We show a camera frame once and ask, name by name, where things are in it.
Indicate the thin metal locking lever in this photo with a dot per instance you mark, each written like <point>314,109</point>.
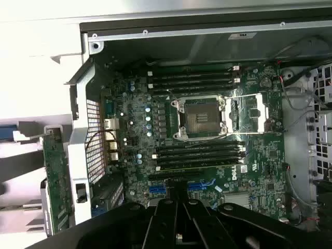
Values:
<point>207,141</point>
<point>173,96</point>

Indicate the silver chipset heatsink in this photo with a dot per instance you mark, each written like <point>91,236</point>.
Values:
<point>237,199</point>

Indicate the perforated metal disk bay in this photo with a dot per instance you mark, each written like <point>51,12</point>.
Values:
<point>323,124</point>

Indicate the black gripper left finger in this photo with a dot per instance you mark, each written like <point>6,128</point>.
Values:
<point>124,228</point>

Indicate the metal socket cover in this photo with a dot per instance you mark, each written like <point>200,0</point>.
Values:
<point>245,114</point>

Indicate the round coin battery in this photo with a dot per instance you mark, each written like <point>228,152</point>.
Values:
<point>265,82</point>

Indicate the open black PC case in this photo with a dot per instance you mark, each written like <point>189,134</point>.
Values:
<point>80,145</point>

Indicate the green Dell motherboard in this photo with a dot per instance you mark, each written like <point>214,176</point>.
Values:
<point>267,160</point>

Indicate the black RAM slot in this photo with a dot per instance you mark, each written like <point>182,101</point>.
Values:
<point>194,83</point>
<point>199,164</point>
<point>186,89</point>
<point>194,70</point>
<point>199,158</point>
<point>199,152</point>
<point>199,146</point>
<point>194,76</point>

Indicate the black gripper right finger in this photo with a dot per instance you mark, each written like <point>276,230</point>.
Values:
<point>233,228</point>

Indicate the blue disk carrier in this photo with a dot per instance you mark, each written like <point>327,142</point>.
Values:
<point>6,129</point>

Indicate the black expansion slot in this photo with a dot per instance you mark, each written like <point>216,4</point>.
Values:
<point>176,176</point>

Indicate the blue expansion slot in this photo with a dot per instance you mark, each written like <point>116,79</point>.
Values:
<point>157,190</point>

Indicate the CPU socket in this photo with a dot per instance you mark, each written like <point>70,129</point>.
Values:
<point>199,118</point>

